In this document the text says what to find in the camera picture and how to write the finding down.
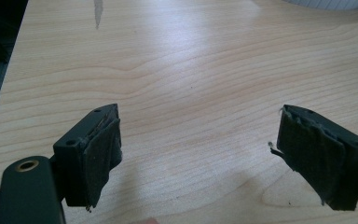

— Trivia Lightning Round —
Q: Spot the white stand with bowl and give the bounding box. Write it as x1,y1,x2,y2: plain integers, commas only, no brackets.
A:
280,0,358,11

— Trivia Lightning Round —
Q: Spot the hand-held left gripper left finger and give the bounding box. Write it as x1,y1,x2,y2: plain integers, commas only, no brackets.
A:
52,103,123,209

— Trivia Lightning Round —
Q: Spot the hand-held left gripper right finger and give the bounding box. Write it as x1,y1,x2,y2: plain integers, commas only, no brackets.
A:
268,104,358,212

